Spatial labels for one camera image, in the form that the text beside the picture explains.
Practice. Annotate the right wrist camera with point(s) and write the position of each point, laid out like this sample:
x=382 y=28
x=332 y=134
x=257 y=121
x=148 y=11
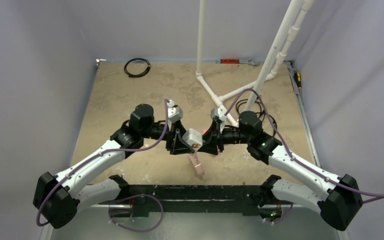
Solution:
x=217 y=114

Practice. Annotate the white cube power socket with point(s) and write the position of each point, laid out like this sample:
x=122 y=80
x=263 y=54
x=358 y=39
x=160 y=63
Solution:
x=193 y=138

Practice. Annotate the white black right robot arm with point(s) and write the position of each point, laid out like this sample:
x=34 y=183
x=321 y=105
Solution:
x=335 y=198

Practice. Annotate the yellow black screwdriver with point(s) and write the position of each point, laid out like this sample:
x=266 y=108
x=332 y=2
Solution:
x=297 y=79

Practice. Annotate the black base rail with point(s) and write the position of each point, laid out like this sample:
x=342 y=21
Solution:
x=248 y=200

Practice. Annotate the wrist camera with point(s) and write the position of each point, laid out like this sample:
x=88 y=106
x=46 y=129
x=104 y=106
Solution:
x=217 y=114
x=174 y=113

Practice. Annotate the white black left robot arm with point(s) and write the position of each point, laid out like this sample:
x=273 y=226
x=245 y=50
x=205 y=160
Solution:
x=58 y=197

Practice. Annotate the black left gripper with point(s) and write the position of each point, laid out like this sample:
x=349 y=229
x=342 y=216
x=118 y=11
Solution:
x=174 y=138

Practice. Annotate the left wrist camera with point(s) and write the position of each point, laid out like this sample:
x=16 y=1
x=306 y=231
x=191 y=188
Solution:
x=174 y=113

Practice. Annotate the pink round socket with cord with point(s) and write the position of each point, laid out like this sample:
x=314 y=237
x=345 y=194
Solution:
x=197 y=165

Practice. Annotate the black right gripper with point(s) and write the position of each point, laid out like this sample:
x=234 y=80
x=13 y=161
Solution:
x=218 y=136

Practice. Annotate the red handled adjustable wrench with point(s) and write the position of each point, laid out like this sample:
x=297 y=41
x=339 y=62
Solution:
x=249 y=61

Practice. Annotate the white PVC pipe frame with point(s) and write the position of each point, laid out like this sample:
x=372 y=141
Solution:
x=286 y=34

